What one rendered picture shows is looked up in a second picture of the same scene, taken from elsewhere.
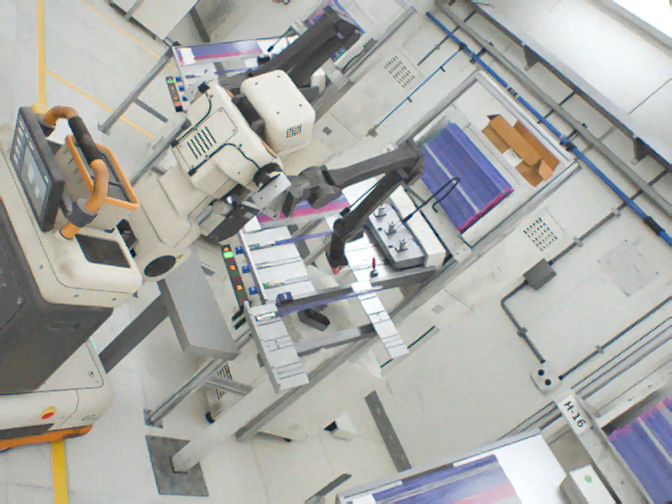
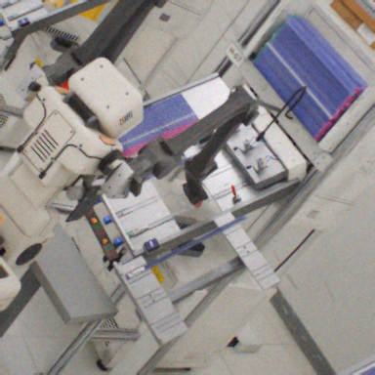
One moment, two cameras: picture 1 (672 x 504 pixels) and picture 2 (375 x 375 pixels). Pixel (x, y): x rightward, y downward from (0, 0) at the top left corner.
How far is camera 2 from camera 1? 96 cm
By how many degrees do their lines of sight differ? 6
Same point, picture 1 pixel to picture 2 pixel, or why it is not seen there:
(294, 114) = (123, 104)
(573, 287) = not seen: outside the picture
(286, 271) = (147, 214)
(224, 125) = (62, 127)
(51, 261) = not seen: outside the picture
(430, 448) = (348, 343)
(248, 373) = (131, 315)
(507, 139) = (358, 13)
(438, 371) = (343, 256)
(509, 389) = not seen: outside the picture
